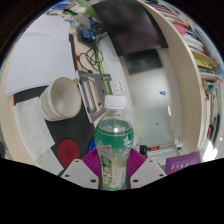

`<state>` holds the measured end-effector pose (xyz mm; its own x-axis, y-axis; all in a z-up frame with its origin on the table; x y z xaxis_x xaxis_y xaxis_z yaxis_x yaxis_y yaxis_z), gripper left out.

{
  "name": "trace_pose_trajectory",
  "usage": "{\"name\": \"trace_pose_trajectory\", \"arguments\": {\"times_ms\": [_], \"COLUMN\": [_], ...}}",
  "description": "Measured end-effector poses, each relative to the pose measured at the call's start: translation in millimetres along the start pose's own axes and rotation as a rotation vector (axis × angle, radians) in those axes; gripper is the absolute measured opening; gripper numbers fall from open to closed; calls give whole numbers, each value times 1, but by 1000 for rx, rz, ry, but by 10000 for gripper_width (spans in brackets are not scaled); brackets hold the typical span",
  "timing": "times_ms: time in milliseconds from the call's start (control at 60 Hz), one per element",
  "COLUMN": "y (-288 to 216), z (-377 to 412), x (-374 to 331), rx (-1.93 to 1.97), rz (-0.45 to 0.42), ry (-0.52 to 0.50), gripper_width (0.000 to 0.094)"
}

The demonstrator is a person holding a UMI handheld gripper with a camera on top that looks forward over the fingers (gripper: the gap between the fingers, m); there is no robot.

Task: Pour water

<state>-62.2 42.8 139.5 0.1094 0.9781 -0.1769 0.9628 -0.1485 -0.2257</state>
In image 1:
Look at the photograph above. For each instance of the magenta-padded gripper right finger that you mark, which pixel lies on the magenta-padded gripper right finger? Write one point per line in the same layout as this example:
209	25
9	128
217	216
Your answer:
146	171

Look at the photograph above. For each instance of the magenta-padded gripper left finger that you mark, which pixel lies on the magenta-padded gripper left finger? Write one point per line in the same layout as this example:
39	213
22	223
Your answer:
78	173

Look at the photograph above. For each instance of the green-labelled clear drink bottle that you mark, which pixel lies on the green-labelled clear drink bottle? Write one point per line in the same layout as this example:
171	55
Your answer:
114	146

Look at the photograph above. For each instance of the flat round red coaster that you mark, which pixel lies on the flat round red coaster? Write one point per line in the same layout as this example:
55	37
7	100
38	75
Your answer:
67	152

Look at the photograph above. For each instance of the purple hanging pennant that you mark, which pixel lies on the purple hanging pennant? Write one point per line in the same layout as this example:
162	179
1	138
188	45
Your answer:
183	163

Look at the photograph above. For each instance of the black desk mat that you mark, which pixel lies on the black desk mat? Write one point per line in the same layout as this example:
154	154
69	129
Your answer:
75	131

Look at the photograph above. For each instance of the printed paper sheet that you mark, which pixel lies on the printed paper sheet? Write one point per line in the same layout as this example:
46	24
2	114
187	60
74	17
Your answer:
31	128

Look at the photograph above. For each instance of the white ceramic mug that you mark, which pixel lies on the white ceramic mug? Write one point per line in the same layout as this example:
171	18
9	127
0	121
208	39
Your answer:
63	100

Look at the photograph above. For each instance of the grey metal laptop stand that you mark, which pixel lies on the grey metal laptop stand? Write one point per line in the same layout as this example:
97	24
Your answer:
95	83

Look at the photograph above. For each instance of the wooden shelf with books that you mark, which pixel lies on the wooden shelf with books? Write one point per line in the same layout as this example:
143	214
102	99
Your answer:
190	83

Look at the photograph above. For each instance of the large white paper sheet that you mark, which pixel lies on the large white paper sheet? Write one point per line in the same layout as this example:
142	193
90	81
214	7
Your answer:
36	63

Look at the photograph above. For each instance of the small blue device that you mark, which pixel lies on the small blue device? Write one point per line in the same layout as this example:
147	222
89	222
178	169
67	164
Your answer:
88	35

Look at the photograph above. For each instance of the black computer monitor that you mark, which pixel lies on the black computer monitor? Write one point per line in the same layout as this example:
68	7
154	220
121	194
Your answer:
130	23

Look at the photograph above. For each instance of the white wall socket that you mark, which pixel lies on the white wall socket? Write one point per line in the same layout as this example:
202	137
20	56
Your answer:
118	87

